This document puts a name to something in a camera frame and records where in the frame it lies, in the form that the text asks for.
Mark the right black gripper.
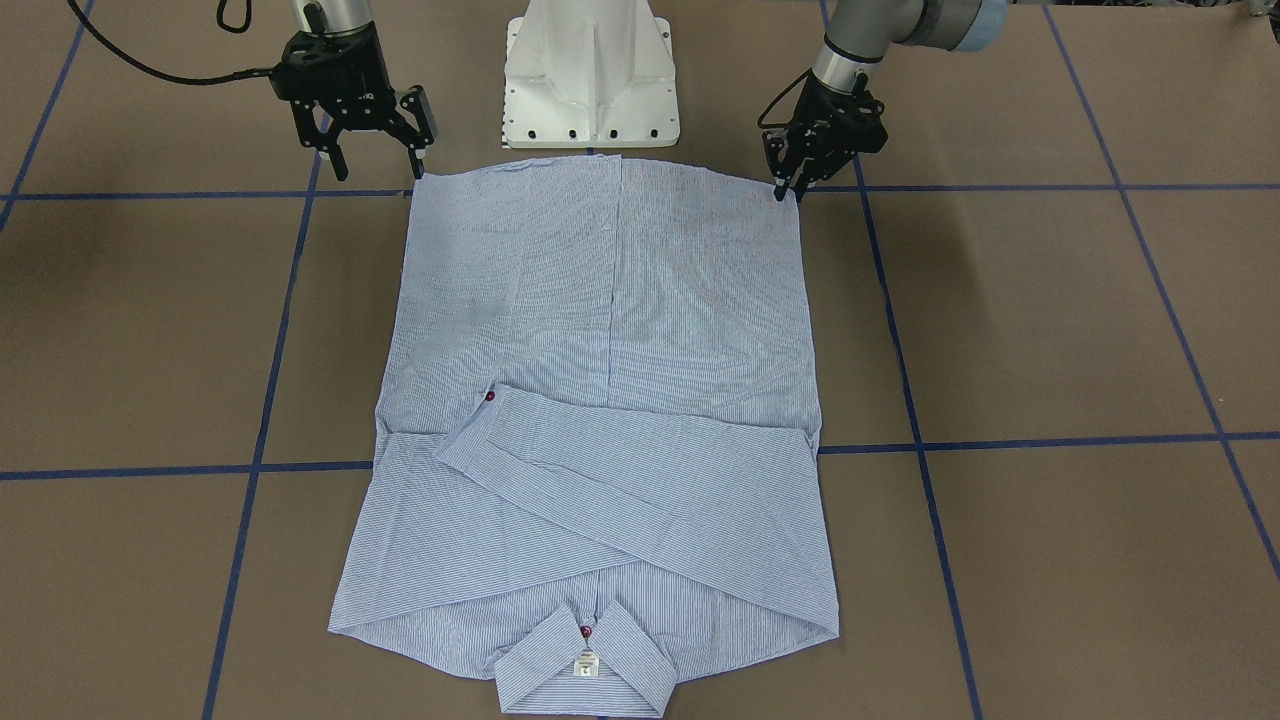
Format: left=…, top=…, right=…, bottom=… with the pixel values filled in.
left=274, top=28, right=436, bottom=182

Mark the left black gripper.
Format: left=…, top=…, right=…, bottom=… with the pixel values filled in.
left=760, top=70, right=888, bottom=202

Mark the blue striped button shirt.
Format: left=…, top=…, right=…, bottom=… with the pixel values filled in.
left=328, top=155, right=841, bottom=717

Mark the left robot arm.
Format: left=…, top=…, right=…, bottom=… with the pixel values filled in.
left=756, top=1, right=1011, bottom=201

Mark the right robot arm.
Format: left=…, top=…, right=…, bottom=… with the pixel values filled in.
left=268, top=1, right=436, bottom=181

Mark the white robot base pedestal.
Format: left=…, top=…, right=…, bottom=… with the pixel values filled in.
left=500, top=1, right=681, bottom=150

